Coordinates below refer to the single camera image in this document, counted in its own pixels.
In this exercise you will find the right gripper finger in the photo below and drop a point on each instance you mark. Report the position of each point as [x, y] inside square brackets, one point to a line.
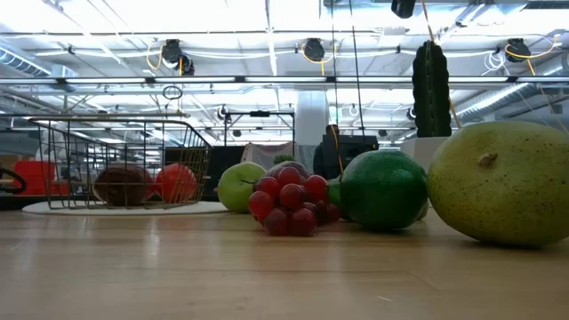
[403, 8]

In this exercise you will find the light green pear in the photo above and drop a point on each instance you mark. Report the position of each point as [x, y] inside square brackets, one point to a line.
[238, 189]

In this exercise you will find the red apple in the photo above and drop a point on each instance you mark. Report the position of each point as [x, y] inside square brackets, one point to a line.
[175, 184]

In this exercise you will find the dark red pomegranate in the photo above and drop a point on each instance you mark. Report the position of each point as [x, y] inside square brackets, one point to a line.
[120, 186]

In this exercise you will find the green cactus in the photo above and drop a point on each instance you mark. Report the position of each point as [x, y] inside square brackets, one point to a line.
[431, 89]

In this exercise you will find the small black ceiling reel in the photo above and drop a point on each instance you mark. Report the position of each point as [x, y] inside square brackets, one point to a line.
[411, 114]
[222, 112]

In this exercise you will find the white building column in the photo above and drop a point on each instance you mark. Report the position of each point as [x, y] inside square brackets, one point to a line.
[311, 111]

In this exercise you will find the white plant pot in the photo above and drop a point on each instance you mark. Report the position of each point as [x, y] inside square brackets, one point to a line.
[422, 149]

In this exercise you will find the black monitor screen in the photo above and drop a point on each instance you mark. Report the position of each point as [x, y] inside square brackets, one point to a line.
[355, 146]

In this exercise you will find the person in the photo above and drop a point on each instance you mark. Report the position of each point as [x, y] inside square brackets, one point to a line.
[324, 164]

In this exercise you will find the large green lime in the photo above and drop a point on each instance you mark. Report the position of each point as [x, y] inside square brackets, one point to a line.
[382, 191]

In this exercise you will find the green leafy plant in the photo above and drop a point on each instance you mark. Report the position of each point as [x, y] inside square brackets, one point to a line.
[284, 159]

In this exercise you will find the red grape bunch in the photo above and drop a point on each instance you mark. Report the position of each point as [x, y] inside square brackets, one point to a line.
[291, 197]

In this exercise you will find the black cabinet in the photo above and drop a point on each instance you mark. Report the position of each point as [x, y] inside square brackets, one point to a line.
[229, 155]

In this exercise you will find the white round placemat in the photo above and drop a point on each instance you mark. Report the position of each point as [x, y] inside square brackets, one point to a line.
[133, 211]

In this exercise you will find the red storage bin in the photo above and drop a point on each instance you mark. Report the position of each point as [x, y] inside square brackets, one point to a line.
[33, 178]

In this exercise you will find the black ceiling light rail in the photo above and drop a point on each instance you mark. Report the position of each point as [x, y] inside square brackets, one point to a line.
[329, 80]

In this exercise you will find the silver air duct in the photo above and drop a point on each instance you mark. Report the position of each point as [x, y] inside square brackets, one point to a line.
[489, 104]
[26, 64]

